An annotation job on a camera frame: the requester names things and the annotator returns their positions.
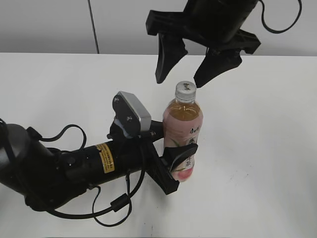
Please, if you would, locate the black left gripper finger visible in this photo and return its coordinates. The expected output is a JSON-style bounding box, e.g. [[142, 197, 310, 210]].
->
[[150, 120, 164, 141], [162, 144, 198, 172]]

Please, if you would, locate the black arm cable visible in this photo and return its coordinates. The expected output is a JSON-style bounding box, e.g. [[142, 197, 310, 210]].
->
[[259, 0, 303, 33], [37, 123, 146, 227]]

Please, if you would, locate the white bottle cap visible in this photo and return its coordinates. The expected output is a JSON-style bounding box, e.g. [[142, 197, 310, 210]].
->
[[175, 81, 197, 103]]

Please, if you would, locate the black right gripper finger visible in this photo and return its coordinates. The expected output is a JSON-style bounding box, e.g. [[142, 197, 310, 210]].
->
[[155, 33, 188, 84], [194, 49, 242, 87]]

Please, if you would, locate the pink oolong tea bottle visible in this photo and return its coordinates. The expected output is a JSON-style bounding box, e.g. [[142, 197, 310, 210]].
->
[[162, 96, 204, 183]]

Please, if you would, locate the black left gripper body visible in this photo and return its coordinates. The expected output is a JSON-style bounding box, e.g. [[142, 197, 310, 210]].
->
[[107, 122, 179, 195]]

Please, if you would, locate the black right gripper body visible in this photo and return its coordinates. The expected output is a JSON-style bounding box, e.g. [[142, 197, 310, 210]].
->
[[146, 0, 261, 54]]

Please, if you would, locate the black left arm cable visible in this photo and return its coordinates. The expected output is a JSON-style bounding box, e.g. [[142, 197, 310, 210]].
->
[[37, 123, 146, 227]]

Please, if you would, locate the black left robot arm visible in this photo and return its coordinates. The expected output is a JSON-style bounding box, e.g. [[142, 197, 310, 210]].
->
[[0, 121, 198, 211]]

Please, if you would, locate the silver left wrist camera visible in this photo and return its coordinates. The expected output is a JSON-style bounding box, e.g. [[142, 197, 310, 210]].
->
[[112, 91, 152, 138]]

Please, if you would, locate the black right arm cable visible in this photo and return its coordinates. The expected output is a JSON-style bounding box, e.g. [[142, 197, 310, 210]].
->
[[259, 0, 303, 33]]

